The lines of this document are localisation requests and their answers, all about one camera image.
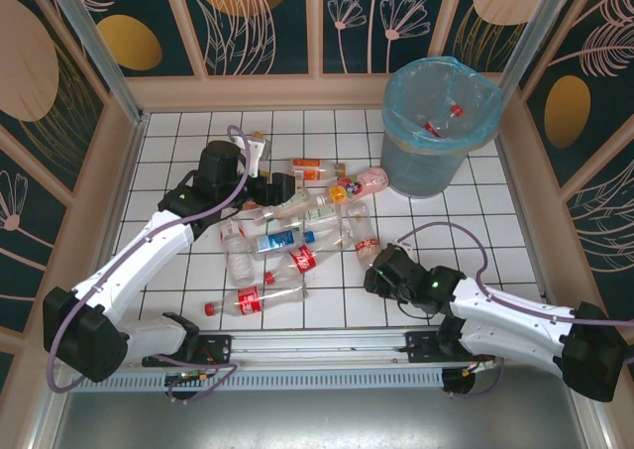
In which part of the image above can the steel sheet panel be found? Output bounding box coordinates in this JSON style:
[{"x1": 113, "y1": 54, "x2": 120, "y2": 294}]
[{"x1": 52, "y1": 388, "x2": 603, "y2": 449}]

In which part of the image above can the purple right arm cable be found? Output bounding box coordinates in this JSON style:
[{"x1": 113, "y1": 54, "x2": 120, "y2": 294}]
[{"x1": 398, "y1": 220, "x2": 634, "y2": 400}]

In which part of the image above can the orange label plastic bottle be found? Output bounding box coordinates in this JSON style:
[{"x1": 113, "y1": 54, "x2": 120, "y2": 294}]
[{"x1": 289, "y1": 157, "x2": 347, "y2": 182}]

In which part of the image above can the red white label water bottle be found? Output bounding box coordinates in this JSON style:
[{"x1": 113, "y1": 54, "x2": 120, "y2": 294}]
[{"x1": 219, "y1": 219, "x2": 255, "y2": 287}]

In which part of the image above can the grey slotted cable duct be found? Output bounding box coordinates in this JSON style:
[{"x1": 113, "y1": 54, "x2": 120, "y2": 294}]
[{"x1": 93, "y1": 369, "x2": 446, "y2": 393}]

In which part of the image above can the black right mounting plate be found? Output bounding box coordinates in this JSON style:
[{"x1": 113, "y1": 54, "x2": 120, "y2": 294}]
[{"x1": 404, "y1": 330, "x2": 447, "y2": 367}]

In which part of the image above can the clear green label bottle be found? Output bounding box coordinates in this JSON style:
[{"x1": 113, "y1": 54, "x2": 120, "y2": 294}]
[{"x1": 291, "y1": 203, "x2": 344, "y2": 232}]

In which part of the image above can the black mounting plate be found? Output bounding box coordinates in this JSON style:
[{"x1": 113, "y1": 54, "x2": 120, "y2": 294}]
[
  {"x1": 404, "y1": 330, "x2": 447, "y2": 367},
  {"x1": 196, "y1": 333, "x2": 234, "y2": 367}
]

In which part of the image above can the red cap clear bottle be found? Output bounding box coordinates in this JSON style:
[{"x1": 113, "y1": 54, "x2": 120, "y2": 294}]
[{"x1": 422, "y1": 104, "x2": 465, "y2": 139}]

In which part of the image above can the peach tinted green label bottle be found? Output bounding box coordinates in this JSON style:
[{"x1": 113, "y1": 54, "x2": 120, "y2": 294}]
[{"x1": 255, "y1": 189, "x2": 331, "y2": 225}]

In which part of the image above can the aluminium frame post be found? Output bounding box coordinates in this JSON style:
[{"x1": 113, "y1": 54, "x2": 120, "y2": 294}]
[
  {"x1": 38, "y1": 0, "x2": 150, "y2": 126},
  {"x1": 494, "y1": 0, "x2": 581, "y2": 104}
]

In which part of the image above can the red label cola bottle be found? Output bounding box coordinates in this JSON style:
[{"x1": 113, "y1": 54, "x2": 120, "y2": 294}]
[
  {"x1": 204, "y1": 284, "x2": 309, "y2": 318},
  {"x1": 263, "y1": 244, "x2": 318, "y2": 287}
]

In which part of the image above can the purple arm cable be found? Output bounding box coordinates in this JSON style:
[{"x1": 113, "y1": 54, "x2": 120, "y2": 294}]
[
  {"x1": 398, "y1": 220, "x2": 634, "y2": 400},
  {"x1": 47, "y1": 125, "x2": 249, "y2": 405}
]

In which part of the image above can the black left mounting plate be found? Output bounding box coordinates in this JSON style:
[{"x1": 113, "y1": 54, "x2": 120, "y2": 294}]
[{"x1": 196, "y1": 333, "x2": 234, "y2": 367}]

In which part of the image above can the pink plastic bottle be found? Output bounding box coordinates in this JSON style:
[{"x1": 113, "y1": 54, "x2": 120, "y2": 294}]
[{"x1": 328, "y1": 167, "x2": 390, "y2": 206}]

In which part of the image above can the blue label plastic bottle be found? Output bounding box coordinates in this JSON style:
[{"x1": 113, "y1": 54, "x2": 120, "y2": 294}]
[{"x1": 254, "y1": 229, "x2": 317, "y2": 262}]

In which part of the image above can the crushed clear plastic bottle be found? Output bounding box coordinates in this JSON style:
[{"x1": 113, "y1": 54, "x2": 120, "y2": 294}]
[{"x1": 305, "y1": 220, "x2": 356, "y2": 253}]

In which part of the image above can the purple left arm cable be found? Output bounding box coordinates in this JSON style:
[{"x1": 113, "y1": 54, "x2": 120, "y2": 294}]
[{"x1": 47, "y1": 125, "x2": 249, "y2": 405}]

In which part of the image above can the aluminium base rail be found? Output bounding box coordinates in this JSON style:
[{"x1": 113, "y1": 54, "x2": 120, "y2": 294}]
[{"x1": 197, "y1": 330, "x2": 447, "y2": 356}]

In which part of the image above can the capless clear red label bottle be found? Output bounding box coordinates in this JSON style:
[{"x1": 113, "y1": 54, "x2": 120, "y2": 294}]
[{"x1": 345, "y1": 199, "x2": 382, "y2": 262}]

